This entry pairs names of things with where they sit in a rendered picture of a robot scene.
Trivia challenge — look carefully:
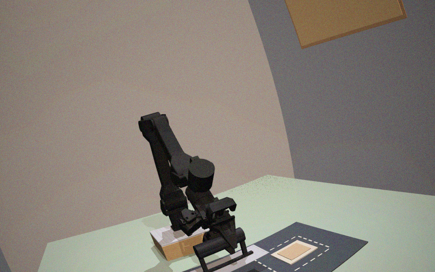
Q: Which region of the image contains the dark grey mat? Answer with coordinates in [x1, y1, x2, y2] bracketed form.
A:
[232, 222, 368, 272]

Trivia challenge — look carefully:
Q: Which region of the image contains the cream rectangular tile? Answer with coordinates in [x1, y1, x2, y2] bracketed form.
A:
[271, 240, 318, 265]

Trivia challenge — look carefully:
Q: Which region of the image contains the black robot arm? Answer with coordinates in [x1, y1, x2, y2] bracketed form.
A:
[138, 112, 215, 237]

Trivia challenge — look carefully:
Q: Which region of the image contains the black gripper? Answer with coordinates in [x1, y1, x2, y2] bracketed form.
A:
[193, 196, 238, 255]

